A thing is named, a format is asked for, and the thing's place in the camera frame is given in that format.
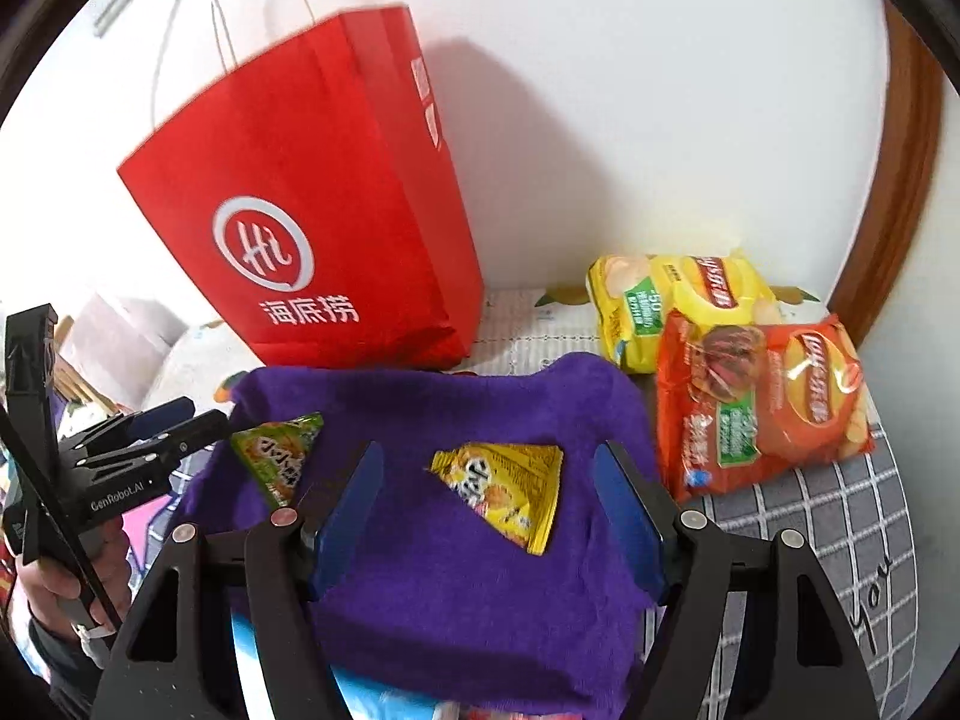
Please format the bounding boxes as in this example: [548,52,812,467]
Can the purple towel tray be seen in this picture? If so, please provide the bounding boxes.
[164,351,669,720]

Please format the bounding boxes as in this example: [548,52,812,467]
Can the orange chips bag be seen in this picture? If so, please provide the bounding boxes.
[656,312,874,502]

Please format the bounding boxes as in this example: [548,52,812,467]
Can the red paper shopping bag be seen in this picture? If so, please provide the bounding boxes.
[119,4,483,371]

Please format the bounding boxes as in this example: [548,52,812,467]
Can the white plastic shopping bag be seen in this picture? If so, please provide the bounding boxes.
[60,296,187,410]

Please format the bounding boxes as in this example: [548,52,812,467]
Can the left hand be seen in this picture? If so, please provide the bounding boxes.
[16,517,132,644]

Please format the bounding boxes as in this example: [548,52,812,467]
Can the green triangular snack packet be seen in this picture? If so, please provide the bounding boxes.
[229,413,324,511]

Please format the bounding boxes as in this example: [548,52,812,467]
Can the yellow triangular snack packet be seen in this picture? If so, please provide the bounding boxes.
[430,442,565,557]

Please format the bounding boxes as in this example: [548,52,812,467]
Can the wooden chair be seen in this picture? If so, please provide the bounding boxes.
[52,316,121,416]

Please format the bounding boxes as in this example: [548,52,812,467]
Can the blue tissue box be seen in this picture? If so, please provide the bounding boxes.
[231,614,459,720]

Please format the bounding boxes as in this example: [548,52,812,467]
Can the brown wooden door frame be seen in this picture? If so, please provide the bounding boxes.
[828,4,944,344]

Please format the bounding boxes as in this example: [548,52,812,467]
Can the white wall light switch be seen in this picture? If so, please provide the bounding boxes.
[91,0,137,40]

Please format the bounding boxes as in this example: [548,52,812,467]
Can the yellow chips bag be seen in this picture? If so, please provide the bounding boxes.
[586,252,782,374]

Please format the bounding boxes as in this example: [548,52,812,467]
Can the white printed cloth with oranges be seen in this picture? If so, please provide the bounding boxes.
[141,283,827,421]

